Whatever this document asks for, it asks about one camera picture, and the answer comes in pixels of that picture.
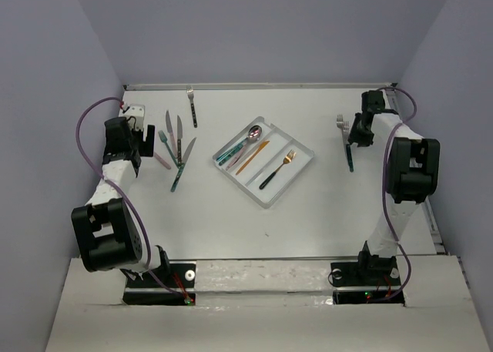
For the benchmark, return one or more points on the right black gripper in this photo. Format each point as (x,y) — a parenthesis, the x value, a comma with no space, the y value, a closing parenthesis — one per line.
(354,137)

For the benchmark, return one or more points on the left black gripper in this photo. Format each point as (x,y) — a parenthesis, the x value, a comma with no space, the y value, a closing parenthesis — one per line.
(144,148)

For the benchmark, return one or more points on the teal handled silver fork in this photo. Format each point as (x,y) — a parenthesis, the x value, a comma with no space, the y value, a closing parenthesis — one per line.
(345,134)

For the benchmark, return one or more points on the teal handled knife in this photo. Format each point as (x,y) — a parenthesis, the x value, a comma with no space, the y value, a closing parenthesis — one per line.
(182,165)

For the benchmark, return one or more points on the black handled silver fork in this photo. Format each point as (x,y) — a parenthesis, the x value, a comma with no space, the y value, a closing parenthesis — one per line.
(190,95)

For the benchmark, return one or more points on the blue metal spoon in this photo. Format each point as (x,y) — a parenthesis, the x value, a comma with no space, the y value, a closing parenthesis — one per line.
(222,156)

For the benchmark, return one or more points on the gold fork black handle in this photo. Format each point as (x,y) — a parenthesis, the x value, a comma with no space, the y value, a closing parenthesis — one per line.
(286,160)

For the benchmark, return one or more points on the pink handled silver spoon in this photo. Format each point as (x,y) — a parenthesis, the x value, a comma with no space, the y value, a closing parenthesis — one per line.
(233,160)

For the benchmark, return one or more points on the orange plastic knife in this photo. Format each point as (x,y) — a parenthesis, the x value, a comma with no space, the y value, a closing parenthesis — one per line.
(257,151)

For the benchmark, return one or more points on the all silver fork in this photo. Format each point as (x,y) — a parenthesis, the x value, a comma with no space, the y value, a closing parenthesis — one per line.
(340,126)

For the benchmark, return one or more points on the teal handled silver spoon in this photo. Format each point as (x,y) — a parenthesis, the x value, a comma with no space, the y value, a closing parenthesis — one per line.
(253,135)

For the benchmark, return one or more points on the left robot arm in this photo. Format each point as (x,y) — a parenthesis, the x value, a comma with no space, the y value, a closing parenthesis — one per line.
(106,227)

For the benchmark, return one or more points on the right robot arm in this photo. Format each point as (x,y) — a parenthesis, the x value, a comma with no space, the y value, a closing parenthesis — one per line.
(409,176)

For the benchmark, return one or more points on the teal plastic fork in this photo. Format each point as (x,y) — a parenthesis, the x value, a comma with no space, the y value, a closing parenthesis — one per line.
(164,140)

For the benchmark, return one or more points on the white divided cutlery tray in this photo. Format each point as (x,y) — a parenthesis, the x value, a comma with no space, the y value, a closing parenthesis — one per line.
(266,162)

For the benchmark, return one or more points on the pink handled silver fork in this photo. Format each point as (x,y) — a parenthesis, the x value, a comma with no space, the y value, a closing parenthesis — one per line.
(162,161)

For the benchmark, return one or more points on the pink handled knife left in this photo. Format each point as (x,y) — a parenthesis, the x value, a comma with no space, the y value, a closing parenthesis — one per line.
(169,128)

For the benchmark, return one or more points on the pink handled knife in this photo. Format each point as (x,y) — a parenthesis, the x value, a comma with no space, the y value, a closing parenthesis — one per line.
(179,140)
(169,128)

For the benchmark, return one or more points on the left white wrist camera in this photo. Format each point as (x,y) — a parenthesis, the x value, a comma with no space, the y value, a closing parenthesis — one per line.
(134,115)

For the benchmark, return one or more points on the pink handled knife right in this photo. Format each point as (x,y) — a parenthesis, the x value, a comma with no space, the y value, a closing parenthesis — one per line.
(179,140)

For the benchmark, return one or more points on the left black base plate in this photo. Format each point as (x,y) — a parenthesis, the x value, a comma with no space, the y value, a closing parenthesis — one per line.
(175,287)

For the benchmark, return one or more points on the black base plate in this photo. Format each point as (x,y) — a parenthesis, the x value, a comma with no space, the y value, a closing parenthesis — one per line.
(175,287)
(352,285)

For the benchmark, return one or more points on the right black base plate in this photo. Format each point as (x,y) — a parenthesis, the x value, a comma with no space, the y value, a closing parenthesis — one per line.
(352,285)

